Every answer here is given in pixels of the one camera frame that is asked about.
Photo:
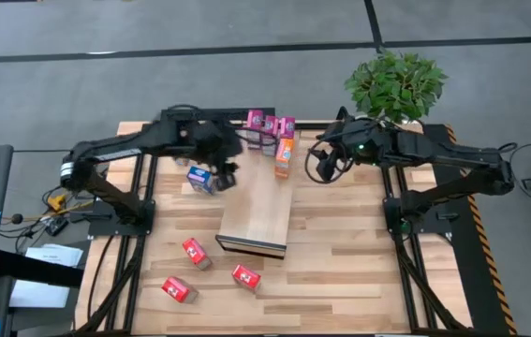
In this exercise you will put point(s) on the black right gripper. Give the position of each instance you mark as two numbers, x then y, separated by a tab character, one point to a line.
344	145

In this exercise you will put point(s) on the black aluminium frame struts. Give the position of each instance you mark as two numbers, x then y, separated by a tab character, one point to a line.
385	182
153	178

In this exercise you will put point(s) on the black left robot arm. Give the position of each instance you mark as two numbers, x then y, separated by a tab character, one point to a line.
120	145

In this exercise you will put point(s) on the green leafy plant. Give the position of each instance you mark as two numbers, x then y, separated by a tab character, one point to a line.
396	86

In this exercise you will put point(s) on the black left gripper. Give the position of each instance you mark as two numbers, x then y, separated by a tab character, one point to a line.
220	150

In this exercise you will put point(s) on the white paper sheet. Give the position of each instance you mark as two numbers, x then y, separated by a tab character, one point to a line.
54	255
35	295

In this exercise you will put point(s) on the black bar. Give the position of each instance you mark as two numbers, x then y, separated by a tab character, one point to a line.
35	271

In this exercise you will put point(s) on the black round knob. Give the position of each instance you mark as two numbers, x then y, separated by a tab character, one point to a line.
17	218

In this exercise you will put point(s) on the orange cereal box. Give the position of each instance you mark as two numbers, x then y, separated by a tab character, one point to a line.
284	156

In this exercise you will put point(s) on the yellow connector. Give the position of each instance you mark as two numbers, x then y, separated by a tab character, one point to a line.
56	202

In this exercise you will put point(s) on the white plant pot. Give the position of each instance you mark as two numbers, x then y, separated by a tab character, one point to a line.
408	121

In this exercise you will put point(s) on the black panel with hazard stripes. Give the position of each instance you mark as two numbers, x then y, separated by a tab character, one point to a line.
461	262

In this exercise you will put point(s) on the blue cereal box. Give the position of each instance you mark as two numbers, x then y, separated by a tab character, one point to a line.
199	178

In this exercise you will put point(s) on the wooden shelf with black frame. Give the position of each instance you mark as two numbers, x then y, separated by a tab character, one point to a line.
258	210

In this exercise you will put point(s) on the black power adapter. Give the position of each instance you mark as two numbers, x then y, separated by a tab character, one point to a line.
56	226

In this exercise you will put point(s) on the red Froot Loops cereal box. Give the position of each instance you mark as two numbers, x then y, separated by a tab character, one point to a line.
245	276
195	252
176	288

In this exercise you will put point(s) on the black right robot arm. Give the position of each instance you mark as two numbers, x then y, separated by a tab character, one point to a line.
457	154

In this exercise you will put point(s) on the black table frame rail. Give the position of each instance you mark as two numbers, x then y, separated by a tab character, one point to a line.
227	113

